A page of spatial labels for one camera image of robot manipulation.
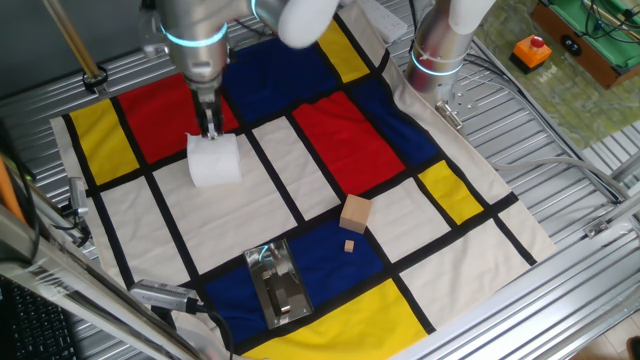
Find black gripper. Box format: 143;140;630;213
191;79;225;141

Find white toilet paper roll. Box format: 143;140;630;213
186;132;244;189

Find black rod clamp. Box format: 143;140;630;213
82;64;109;95

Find colour block patterned cloth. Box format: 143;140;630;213
49;0;557;360

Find brass rod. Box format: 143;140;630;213
42;0;104;81

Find large wooden cube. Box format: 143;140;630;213
338;193;374;235

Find white power strip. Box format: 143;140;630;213
357;0;409;44

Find orange stick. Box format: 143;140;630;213
0;154;26;225

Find black keyboard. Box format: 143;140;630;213
0;277;81;360

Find orange emergency stop button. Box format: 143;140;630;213
508;34;554;75

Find miniature green pool table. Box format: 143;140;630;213
529;0;640;90

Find small silver camera on mount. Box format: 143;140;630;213
67;177;91;219

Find silver camera with black cable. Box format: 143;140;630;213
128;278;236;354

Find aluminium frame bar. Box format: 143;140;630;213
0;204;206;360

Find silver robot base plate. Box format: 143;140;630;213
433;82;476;132

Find grey hose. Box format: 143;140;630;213
492;157;626;201

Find small silver bracket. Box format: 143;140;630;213
582;218;611;239

